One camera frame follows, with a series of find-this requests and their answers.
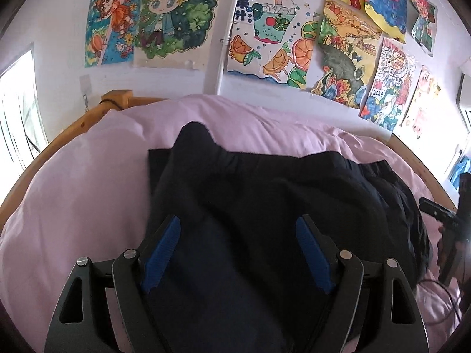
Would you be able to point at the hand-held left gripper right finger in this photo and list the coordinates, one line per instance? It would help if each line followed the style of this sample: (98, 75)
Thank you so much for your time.
(312, 257)

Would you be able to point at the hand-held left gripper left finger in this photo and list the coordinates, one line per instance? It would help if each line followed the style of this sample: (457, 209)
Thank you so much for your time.
(162, 253)

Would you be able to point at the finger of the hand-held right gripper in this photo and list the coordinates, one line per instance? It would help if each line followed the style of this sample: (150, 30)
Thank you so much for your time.
(438, 211)
(449, 253)

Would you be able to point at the black pants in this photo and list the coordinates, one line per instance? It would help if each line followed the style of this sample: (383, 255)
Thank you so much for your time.
(257, 209)

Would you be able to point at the blue cloth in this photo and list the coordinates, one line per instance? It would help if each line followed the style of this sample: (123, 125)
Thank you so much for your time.
(461, 171)

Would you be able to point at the pink duvet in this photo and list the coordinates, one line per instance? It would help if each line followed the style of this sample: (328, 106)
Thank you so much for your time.
(84, 198)

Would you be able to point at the pale pink drawing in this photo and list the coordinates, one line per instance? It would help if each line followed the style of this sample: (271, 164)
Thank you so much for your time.
(421, 106)

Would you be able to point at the city drawing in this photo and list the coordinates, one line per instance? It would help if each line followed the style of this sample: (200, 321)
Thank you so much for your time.
(390, 84)

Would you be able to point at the landscape drawing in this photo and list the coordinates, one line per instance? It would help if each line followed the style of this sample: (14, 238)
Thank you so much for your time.
(346, 55)

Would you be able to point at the red-haired girl drawing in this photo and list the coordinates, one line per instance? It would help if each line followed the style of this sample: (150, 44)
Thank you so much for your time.
(423, 18)

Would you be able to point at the window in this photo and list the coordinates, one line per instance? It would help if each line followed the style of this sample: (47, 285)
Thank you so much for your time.
(18, 106)

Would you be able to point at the blue jellyfish drawing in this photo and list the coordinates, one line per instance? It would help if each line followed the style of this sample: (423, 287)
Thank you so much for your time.
(388, 0)

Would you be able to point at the juice and oranges drawing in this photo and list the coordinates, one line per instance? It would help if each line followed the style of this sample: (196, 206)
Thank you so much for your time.
(268, 40)

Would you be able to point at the diving girl drawing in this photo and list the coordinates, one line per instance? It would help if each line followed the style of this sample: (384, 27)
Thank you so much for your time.
(110, 22)

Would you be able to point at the blond child drawing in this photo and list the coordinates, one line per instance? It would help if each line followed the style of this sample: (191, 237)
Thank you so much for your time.
(173, 14)

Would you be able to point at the wooden bed frame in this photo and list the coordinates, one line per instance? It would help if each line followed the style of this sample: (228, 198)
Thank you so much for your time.
(117, 99)

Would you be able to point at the white wall pipe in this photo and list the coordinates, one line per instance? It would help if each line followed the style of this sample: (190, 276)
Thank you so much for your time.
(226, 51)

